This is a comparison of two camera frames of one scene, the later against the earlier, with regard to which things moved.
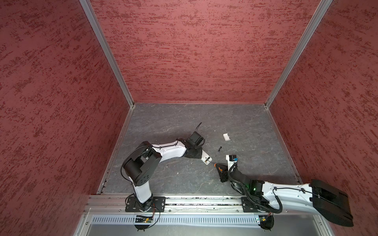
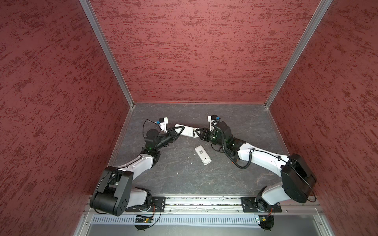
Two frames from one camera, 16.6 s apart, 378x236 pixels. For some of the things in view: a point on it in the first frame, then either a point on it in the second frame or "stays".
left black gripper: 199,156 -> 173,134
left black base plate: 158,205 stays
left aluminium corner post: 96,25 stays
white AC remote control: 205,158 stays
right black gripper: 224,173 -> 205,132
